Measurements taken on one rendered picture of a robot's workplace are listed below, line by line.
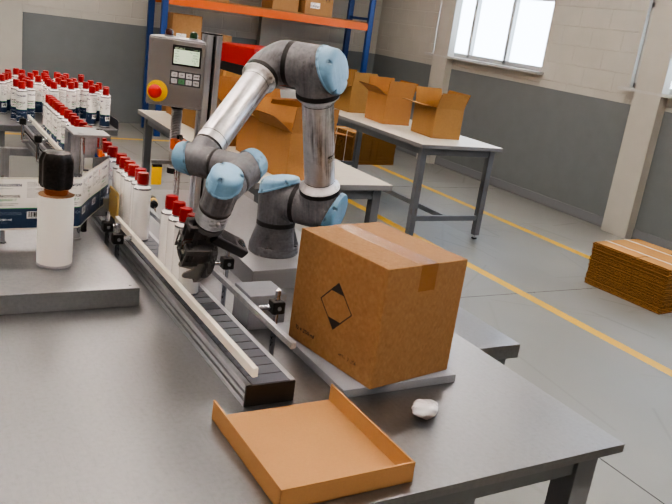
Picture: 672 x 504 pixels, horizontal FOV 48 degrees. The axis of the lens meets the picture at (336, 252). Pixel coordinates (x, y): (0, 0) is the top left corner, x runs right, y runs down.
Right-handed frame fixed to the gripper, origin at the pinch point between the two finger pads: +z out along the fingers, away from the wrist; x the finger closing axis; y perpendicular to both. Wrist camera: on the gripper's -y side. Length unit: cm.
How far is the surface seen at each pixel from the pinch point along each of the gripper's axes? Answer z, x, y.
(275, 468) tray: -25, 63, 9
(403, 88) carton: 178, -343, -321
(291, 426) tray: -19, 53, 0
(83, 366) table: -1.4, 23.3, 31.4
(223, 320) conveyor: -2.6, 15.4, -1.5
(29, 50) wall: 413, -684, -79
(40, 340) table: 5.9, 10.8, 37.5
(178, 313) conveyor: 4.6, 7.1, 5.7
